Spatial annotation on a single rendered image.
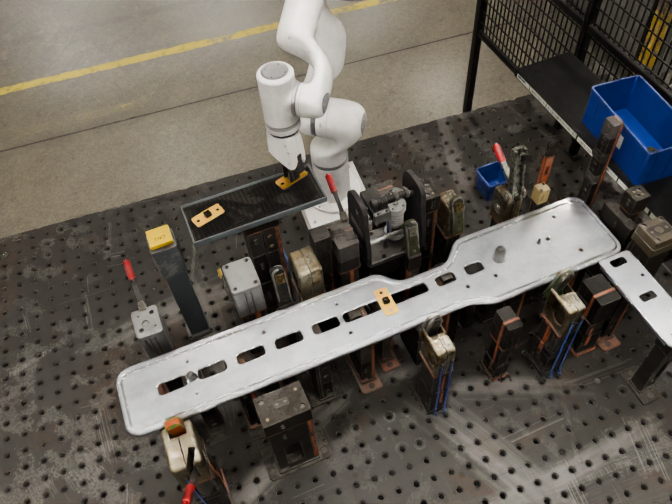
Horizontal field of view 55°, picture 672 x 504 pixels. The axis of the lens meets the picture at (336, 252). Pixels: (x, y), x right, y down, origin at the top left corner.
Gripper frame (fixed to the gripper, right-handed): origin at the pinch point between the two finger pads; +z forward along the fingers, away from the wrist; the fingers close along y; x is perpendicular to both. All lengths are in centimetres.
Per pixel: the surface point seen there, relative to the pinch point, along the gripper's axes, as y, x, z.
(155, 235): -13.3, -35.5, 8.0
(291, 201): 2.0, -2.6, 8.1
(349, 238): 17.0, 4.3, 16.1
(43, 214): -169, -47, 124
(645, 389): 92, 47, 53
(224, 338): 14.5, -36.8, 24.0
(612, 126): 44, 77, 5
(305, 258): 14.0, -8.5, 16.1
